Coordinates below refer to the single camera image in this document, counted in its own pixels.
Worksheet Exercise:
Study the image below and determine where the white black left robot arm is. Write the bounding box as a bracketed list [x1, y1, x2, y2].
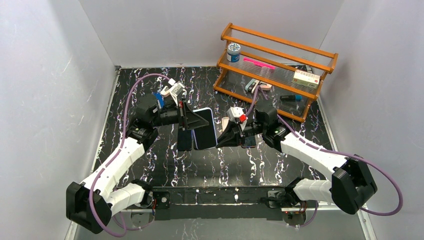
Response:
[65, 94, 210, 237]

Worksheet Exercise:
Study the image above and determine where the purple edged smartphone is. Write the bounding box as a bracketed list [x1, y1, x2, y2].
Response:
[241, 135, 257, 148]

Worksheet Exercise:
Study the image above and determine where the black arm mounting base bar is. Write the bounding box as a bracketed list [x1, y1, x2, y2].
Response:
[150, 185, 306, 222]

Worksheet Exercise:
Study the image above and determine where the white red cardboard box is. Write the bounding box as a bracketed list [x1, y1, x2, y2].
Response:
[292, 69, 320, 89]

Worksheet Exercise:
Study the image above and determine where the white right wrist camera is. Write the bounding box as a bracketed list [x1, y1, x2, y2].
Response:
[226, 107, 248, 124]

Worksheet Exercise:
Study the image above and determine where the phone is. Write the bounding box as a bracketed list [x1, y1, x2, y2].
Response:
[193, 107, 217, 150]

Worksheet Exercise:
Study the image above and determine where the pink pen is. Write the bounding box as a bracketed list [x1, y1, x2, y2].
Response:
[243, 57, 276, 70]

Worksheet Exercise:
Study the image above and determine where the black smartphone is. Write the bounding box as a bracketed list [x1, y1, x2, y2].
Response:
[177, 129, 193, 152]

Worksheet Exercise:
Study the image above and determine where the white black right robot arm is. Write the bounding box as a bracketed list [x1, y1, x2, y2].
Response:
[217, 100, 378, 215]

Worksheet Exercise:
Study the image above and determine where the light blue small stapler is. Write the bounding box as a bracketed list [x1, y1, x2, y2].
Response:
[244, 78, 260, 94]

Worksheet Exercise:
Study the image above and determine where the orange wooden shelf rack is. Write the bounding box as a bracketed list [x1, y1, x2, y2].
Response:
[213, 23, 339, 123]

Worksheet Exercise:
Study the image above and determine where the black blue marker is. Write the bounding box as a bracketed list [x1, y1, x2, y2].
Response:
[279, 94, 303, 102]

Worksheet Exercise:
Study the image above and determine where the white blue labelled jar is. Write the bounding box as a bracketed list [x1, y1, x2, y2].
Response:
[226, 42, 241, 63]

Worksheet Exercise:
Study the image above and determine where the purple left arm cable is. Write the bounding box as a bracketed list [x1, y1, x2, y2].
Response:
[88, 73, 171, 239]

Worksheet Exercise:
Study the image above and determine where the beige pink phone case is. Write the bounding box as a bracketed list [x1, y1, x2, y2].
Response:
[221, 116, 230, 133]

